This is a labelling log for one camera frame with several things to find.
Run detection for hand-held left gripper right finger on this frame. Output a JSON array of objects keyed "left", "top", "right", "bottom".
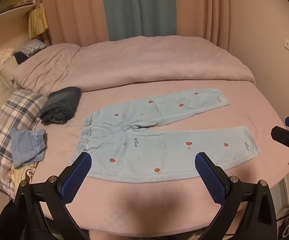
[{"left": 194, "top": 152, "right": 277, "bottom": 240}]

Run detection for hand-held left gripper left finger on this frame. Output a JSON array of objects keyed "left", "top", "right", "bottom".
[{"left": 14, "top": 152, "right": 92, "bottom": 240}]

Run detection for light blue strawberry pants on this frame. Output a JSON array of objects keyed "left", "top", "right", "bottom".
[{"left": 70, "top": 87, "right": 260, "bottom": 183}]

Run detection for cartoon printed cloth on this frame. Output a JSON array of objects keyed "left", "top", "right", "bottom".
[{"left": 8, "top": 161, "right": 40, "bottom": 193}]

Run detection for folded blue shorts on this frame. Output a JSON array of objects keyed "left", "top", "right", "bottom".
[{"left": 10, "top": 128, "right": 47, "bottom": 169}]

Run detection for pink bed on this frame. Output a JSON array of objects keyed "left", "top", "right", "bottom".
[{"left": 8, "top": 79, "right": 289, "bottom": 233}]

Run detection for folded dark jeans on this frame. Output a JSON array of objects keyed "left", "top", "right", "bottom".
[{"left": 39, "top": 86, "right": 82, "bottom": 125}]

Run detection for plaid pillow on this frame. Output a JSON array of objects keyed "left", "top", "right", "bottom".
[{"left": 0, "top": 89, "right": 49, "bottom": 193}]

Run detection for pink duvet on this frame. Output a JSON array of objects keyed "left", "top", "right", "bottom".
[{"left": 12, "top": 35, "right": 257, "bottom": 93}]

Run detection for dark navy cushion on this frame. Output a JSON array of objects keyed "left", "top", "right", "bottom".
[{"left": 14, "top": 51, "right": 29, "bottom": 65}]

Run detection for checkered dark pillow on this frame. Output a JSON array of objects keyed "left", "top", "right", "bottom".
[{"left": 17, "top": 39, "right": 47, "bottom": 55}]

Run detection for white plush toy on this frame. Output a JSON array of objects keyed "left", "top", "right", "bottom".
[{"left": 0, "top": 47, "right": 15, "bottom": 60}]

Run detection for pink curtain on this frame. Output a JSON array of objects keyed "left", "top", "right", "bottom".
[
  {"left": 176, "top": 0, "right": 230, "bottom": 48},
  {"left": 41, "top": 0, "right": 110, "bottom": 47}
]

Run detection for yellow fringed cloth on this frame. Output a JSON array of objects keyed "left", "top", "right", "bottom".
[{"left": 28, "top": 4, "right": 49, "bottom": 38}]

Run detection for grey-blue curtain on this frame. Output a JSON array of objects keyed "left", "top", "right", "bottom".
[{"left": 100, "top": 0, "right": 177, "bottom": 42}]

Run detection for white shelf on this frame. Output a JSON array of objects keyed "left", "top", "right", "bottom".
[{"left": 0, "top": 1, "right": 36, "bottom": 24}]

